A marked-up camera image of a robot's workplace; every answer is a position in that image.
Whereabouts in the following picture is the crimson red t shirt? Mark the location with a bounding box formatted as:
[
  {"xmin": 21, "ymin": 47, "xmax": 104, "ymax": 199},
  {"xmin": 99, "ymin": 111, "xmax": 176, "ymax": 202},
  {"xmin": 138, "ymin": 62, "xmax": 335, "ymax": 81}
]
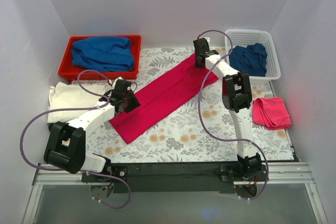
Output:
[{"xmin": 110, "ymin": 54, "xmax": 208, "ymax": 144}]

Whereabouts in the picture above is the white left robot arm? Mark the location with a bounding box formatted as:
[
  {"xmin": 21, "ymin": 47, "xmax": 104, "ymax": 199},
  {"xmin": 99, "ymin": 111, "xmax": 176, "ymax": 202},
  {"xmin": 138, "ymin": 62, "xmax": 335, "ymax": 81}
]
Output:
[{"xmin": 44, "ymin": 79, "xmax": 140, "ymax": 182}]

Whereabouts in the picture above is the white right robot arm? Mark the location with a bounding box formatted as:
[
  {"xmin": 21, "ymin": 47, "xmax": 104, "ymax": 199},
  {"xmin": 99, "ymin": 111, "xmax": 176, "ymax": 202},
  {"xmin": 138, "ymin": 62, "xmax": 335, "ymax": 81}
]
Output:
[{"xmin": 193, "ymin": 38, "xmax": 262, "ymax": 182}]

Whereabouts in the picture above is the white plastic laundry basket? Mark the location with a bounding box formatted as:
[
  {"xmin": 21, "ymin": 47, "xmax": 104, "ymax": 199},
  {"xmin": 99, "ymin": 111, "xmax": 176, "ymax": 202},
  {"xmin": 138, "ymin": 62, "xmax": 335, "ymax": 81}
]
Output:
[{"xmin": 225, "ymin": 29, "xmax": 281, "ymax": 84}]

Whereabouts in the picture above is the folded royal blue t shirt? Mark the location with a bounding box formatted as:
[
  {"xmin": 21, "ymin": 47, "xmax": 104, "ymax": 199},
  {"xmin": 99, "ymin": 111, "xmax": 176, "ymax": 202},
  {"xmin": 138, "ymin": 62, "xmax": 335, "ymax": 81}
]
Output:
[{"xmin": 71, "ymin": 36, "xmax": 134, "ymax": 72}]

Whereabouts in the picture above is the navy blue t shirt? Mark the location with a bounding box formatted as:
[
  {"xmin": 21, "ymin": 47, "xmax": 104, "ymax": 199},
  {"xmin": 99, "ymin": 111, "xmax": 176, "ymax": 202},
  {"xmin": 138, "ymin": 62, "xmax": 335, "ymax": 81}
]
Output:
[{"xmin": 229, "ymin": 43, "xmax": 268, "ymax": 77}]

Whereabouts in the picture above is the folded white t shirt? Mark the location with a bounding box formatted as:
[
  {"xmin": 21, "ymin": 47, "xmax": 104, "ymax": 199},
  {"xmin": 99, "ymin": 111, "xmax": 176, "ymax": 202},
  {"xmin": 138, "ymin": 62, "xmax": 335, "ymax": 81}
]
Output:
[{"xmin": 47, "ymin": 81, "xmax": 109, "ymax": 124}]

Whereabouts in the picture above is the red plastic tray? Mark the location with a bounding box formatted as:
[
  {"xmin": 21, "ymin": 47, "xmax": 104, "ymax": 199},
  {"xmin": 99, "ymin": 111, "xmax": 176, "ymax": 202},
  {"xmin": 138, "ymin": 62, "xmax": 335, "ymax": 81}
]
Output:
[{"xmin": 58, "ymin": 35, "xmax": 142, "ymax": 83}]

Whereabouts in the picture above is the floral patterned table mat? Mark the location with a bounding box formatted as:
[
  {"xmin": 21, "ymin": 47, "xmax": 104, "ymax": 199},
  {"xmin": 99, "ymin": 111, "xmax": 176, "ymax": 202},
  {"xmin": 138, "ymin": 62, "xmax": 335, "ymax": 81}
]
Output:
[{"xmin": 86, "ymin": 48, "xmax": 294, "ymax": 163}]

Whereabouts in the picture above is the folded black t shirt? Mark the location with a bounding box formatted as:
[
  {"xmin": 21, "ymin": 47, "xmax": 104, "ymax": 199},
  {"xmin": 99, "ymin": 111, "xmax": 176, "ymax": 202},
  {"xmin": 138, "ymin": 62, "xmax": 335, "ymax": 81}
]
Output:
[{"xmin": 48, "ymin": 124, "xmax": 53, "ymax": 132}]

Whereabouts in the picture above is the folded pink t shirt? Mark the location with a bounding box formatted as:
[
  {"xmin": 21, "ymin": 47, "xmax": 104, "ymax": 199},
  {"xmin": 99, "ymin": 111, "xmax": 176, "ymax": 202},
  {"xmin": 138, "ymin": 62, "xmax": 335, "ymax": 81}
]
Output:
[{"xmin": 252, "ymin": 97, "xmax": 292, "ymax": 130}]

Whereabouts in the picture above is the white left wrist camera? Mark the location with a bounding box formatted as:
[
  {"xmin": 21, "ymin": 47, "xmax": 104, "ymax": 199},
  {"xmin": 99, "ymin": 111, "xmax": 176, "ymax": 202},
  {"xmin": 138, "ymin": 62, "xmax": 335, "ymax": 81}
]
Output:
[{"xmin": 107, "ymin": 77, "xmax": 122, "ymax": 89}]

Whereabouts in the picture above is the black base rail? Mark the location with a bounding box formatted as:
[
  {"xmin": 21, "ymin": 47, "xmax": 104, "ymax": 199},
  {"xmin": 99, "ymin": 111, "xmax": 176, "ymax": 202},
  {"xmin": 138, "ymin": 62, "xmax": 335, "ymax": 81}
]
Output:
[{"xmin": 81, "ymin": 161, "xmax": 269, "ymax": 194}]

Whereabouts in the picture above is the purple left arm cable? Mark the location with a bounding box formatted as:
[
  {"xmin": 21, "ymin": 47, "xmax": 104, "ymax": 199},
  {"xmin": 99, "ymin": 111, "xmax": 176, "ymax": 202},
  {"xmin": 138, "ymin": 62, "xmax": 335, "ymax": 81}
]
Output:
[{"xmin": 20, "ymin": 69, "xmax": 132, "ymax": 209}]

